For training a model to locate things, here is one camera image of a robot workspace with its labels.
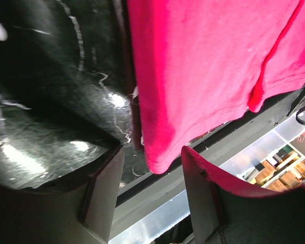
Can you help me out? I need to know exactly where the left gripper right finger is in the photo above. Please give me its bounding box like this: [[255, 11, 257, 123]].
[[181, 146, 305, 243]]

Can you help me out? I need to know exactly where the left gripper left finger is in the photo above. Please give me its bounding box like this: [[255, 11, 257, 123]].
[[0, 145, 124, 243]]

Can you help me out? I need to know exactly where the magenta pink t shirt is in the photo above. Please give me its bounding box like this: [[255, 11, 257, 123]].
[[127, 1, 305, 174]]

